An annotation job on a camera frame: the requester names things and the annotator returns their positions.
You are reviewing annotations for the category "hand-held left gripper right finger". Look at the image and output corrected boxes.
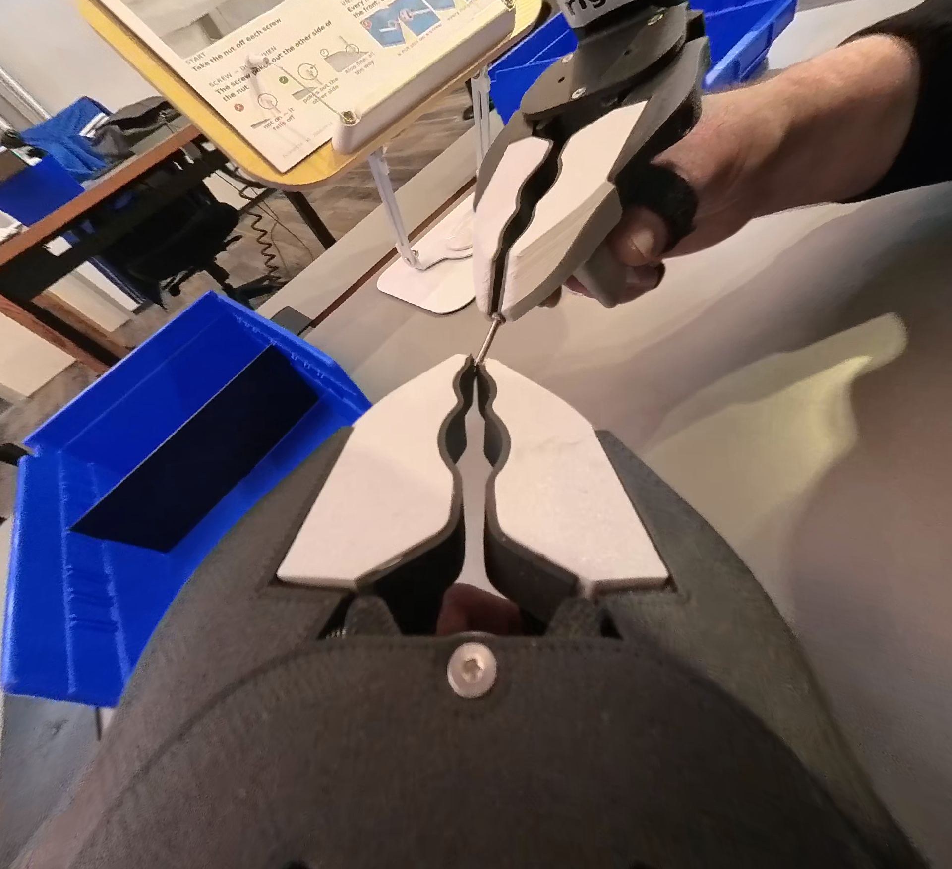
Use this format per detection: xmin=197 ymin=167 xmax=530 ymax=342
xmin=482 ymin=361 xmax=670 ymax=628

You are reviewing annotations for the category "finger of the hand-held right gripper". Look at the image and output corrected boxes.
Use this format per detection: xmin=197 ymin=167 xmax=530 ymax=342
xmin=472 ymin=137 xmax=561 ymax=315
xmin=495 ymin=100 xmax=653 ymax=324

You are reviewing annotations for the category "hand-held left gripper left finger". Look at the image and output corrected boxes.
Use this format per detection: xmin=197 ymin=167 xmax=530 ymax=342
xmin=277 ymin=354 xmax=475 ymax=617

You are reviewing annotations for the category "person's right forearm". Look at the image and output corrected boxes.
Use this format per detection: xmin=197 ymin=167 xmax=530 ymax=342
xmin=833 ymin=0 xmax=952 ymax=208

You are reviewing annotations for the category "person's right hand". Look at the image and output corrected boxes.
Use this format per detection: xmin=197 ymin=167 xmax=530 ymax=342
xmin=606 ymin=47 xmax=845 ymax=267

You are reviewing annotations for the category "blue plastic object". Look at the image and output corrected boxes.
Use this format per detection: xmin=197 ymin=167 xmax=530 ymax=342
xmin=487 ymin=0 xmax=798 ymax=126

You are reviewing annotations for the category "white stand with instruction board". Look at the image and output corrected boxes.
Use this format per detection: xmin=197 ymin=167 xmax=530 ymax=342
xmin=0 ymin=0 xmax=541 ymax=316

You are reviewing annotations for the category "blue plastic bin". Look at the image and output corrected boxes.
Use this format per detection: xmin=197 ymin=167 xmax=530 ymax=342
xmin=0 ymin=291 xmax=373 ymax=708

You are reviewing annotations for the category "brown wooden table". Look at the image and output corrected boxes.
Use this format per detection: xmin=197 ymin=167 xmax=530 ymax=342
xmin=0 ymin=124 xmax=337 ymax=373

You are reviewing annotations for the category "black coiled cable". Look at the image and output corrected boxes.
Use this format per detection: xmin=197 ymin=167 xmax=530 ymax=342
xmin=249 ymin=208 xmax=282 ymax=290

